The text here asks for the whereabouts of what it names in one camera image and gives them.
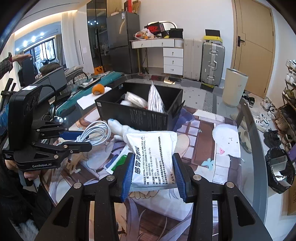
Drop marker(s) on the dark grey refrigerator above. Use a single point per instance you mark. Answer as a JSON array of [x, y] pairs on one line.
[[120, 29]]

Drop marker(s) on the wooden shoe rack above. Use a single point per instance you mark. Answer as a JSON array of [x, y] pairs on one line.
[[286, 122]]

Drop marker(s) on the black yellow box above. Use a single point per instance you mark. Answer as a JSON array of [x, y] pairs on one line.
[[213, 36]]

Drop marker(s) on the anime printed desk mat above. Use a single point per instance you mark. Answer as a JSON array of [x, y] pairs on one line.
[[153, 209]]

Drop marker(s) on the white paper napkin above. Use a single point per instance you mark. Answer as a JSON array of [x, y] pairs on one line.
[[88, 100]]

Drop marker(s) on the green white packet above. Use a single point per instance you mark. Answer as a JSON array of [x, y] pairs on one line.
[[117, 160]]

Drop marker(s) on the white medicine pouch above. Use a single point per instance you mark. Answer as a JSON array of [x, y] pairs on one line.
[[153, 167]]

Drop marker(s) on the black trash bag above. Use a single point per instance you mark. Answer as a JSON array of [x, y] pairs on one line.
[[280, 170]]

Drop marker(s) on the white drawer desk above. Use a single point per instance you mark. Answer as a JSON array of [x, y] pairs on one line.
[[173, 53]]

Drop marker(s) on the teal suitcase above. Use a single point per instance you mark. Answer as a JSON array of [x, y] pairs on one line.
[[70, 103]]

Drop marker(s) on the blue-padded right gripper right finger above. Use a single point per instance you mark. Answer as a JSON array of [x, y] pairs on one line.
[[180, 172]]

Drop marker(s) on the red black shoe box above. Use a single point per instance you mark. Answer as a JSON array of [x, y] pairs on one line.
[[155, 28]]

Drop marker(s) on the beige cylindrical bin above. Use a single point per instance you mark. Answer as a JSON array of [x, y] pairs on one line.
[[235, 83]]

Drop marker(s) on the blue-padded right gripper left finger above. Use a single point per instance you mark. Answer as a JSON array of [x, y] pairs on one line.
[[127, 179]]

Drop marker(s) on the wooden door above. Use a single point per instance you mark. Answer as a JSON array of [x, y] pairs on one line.
[[254, 44]]

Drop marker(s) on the person's left hand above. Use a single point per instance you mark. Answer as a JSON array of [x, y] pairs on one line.
[[26, 178]]

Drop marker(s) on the beige hard suitcase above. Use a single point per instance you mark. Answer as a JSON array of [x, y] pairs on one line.
[[192, 59]]

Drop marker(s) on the red white snack packet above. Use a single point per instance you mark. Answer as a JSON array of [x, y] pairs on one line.
[[155, 102]]

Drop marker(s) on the black storage box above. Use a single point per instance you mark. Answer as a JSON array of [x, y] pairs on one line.
[[109, 107]]

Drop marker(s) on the orange fruit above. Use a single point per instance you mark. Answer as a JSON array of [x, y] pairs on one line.
[[98, 89]]

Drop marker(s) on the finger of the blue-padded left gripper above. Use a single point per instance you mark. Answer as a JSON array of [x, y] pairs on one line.
[[70, 135], [77, 147]]

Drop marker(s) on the silver aluminium suitcase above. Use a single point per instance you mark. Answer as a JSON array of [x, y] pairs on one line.
[[213, 56]]

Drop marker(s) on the white plush toy blue trim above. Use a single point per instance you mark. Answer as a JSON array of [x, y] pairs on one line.
[[120, 131]]

